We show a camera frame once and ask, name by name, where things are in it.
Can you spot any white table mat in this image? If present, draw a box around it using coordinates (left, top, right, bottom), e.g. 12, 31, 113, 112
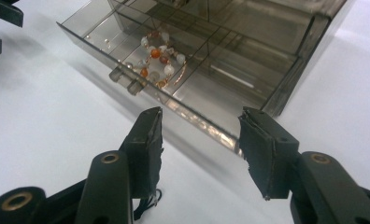
0, 0, 370, 224

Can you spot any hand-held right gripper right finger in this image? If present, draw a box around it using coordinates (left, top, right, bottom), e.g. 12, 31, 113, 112
238, 106, 370, 224

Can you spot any small silver ring ornament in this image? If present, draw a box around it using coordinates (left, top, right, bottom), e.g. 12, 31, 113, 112
123, 29, 189, 90

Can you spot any smoky transparent jewelry drawer box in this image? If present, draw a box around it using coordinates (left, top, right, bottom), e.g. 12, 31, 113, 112
56, 0, 357, 157

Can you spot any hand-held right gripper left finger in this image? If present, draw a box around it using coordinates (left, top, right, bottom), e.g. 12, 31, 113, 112
75, 106, 164, 224

